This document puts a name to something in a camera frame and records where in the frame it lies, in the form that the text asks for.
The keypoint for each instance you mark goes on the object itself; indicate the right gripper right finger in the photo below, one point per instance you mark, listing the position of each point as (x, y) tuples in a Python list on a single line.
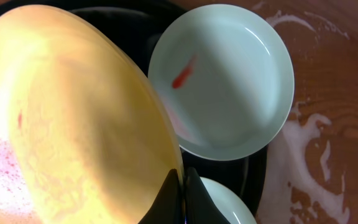
[(199, 206)]

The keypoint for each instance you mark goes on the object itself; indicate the mint green plate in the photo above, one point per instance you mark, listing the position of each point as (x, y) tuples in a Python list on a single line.
[(226, 80), (228, 203)]

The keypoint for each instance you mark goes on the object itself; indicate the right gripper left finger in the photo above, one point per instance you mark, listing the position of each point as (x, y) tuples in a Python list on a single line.
[(167, 206)]

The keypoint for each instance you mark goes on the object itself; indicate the yellow plate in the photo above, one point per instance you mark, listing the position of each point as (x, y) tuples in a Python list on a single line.
[(83, 136)]

